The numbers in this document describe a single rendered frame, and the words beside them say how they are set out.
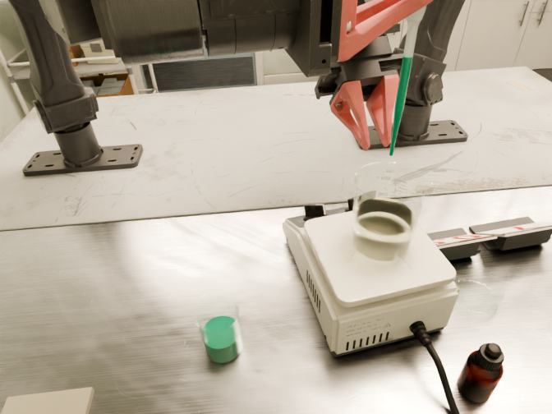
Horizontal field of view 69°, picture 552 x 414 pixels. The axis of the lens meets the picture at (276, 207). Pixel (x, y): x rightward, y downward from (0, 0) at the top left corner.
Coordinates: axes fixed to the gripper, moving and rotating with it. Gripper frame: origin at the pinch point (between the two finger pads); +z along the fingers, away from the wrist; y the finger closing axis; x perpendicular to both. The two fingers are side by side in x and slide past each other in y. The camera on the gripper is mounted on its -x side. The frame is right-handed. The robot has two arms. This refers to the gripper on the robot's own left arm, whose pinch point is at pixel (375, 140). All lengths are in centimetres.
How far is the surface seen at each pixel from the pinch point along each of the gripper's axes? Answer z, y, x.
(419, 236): 12.5, -0.4, -4.9
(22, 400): 19.8, -41.6, -1.0
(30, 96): -121, -114, 189
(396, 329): 21.0, -5.3, -4.8
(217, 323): 16.9, -22.4, -0.9
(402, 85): 1.5, -4.8, -17.5
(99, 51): -124, -65, 158
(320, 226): 9.2, -9.7, -2.2
